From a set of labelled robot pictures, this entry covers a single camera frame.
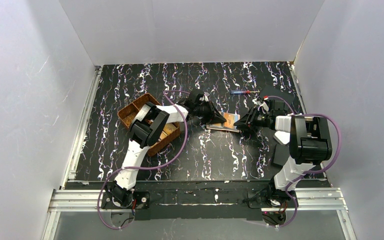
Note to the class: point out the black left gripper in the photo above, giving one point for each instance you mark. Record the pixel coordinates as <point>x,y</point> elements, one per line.
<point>207,110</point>

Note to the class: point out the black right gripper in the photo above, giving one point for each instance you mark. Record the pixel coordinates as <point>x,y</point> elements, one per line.
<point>254,117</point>

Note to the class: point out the yellow VIP card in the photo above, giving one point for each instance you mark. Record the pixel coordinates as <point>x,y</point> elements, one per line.
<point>170,132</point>

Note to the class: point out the brown woven basket card holder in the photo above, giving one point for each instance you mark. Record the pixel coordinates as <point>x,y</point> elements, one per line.
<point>135,112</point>

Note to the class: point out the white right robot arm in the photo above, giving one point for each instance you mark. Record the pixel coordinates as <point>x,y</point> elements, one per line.
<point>308,139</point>

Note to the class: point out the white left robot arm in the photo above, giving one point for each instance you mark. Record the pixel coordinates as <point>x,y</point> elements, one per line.
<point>121,188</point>

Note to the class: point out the black flat box far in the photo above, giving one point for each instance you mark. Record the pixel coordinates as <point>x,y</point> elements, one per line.
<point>269,90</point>

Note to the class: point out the black flat box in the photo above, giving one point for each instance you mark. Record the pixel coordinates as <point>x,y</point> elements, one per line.
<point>269,90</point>
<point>280,155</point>

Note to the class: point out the white small box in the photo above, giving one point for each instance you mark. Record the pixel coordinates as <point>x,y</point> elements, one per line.
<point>282,137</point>

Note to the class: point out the blue red screwdriver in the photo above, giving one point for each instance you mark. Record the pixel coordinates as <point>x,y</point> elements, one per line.
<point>243,92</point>

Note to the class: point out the black flat box near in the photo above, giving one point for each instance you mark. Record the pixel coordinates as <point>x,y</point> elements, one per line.
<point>280,155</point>

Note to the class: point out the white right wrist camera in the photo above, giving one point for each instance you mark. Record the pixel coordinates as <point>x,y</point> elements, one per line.
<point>262,106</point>

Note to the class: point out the aluminium frame rail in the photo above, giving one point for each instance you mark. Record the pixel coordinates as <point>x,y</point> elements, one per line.
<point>199,214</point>

